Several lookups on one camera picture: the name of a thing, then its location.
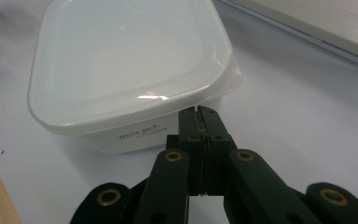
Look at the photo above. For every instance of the white square lidded container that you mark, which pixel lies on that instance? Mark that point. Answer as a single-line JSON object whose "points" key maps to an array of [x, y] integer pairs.
{"points": [[127, 62]]}

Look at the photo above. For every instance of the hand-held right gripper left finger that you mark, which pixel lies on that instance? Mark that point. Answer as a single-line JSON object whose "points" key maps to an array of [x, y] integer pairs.
{"points": [[188, 146]]}

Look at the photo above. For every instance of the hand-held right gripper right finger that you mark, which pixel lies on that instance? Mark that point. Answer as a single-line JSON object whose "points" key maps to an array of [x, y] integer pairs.
{"points": [[216, 140]]}

